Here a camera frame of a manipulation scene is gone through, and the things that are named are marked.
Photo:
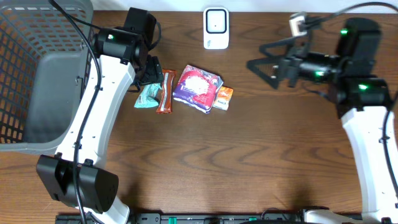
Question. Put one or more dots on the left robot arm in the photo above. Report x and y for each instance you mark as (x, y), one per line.
(121, 63)

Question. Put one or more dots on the small orange snack packet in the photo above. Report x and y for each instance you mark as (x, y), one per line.
(223, 98)

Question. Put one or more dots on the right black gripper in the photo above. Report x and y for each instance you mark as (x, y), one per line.
(288, 64)

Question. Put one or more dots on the brown orange candy bar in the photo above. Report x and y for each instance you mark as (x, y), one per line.
(165, 105)

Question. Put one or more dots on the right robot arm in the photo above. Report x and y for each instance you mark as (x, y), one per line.
(362, 101)

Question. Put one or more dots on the teal white snack wrapper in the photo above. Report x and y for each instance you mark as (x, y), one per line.
(147, 98)

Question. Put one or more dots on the grey plastic mesh basket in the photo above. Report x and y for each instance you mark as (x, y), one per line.
(44, 71)

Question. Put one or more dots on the white barcode scanner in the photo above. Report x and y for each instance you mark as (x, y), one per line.
(216, 28)

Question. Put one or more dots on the red purple snack bag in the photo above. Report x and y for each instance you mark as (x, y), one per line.
(197, 88)

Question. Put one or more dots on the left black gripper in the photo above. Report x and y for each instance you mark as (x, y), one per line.
(152, 72)

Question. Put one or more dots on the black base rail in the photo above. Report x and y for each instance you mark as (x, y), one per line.
(270, 217)

